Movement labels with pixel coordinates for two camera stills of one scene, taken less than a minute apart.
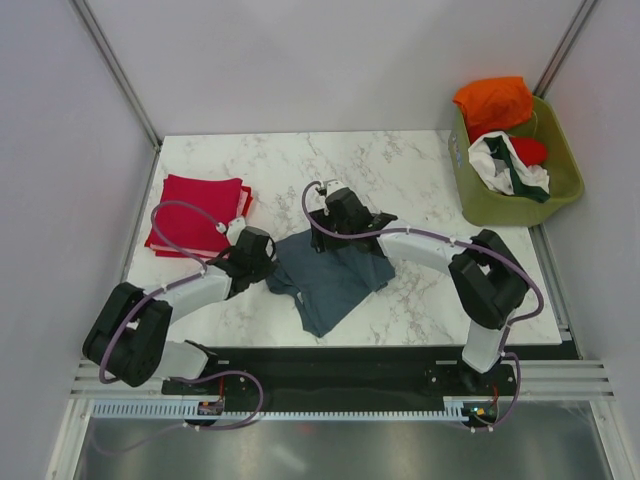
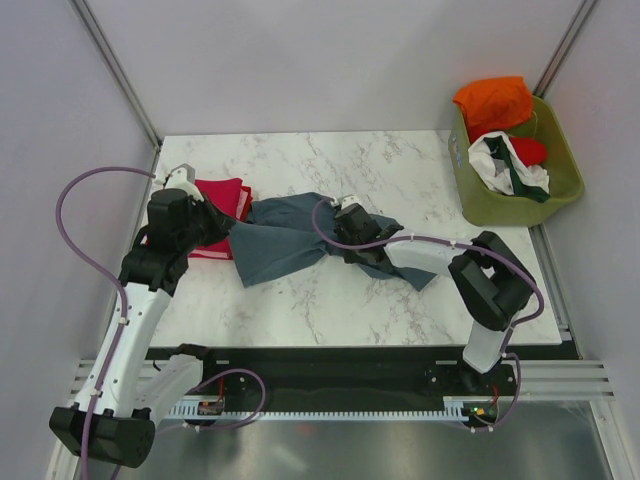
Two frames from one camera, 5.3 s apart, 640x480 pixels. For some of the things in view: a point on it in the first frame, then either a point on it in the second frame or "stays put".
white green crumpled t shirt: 503,172 stays put
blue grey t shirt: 328,284 to 279,234
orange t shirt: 495,103 stays put
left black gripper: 267,269 to 219,220
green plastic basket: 488,207 stays put
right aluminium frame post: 583,12 stays put
